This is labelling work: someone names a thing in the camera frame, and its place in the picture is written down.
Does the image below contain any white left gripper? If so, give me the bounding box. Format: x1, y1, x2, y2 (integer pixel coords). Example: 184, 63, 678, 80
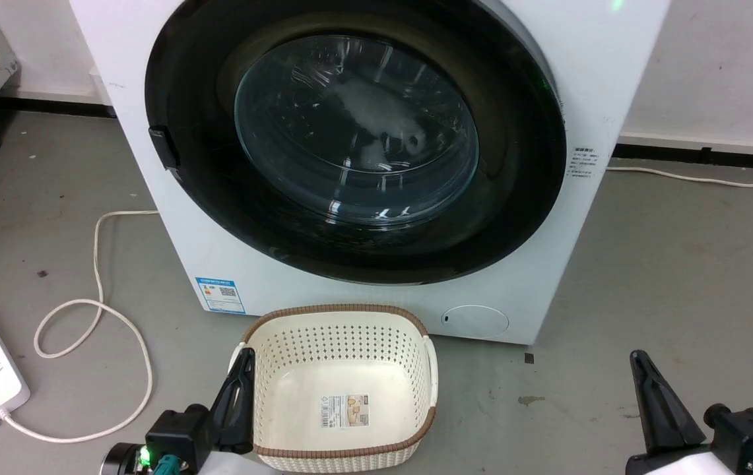
197, 347, 282, 475

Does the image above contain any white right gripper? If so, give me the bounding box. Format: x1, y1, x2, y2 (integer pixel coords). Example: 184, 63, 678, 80
625, 350, 721, 475

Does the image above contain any white front-load washing machine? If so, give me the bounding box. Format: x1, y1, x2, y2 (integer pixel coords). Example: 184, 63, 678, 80
69, 0, 672, 346

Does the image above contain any black round glass washer door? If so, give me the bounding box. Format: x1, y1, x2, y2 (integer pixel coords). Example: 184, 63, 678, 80
145, 0, 567, 286

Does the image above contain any cream perforated laundry basket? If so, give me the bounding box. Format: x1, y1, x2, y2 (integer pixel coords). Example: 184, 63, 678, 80
229, 304, 438, 474

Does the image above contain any white power strip cable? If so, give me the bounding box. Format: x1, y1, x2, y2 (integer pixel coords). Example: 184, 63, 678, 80
1, 210, 159, 443

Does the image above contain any thin white floor cable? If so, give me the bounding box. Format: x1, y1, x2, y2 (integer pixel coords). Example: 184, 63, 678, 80
606, 166, 753, 189

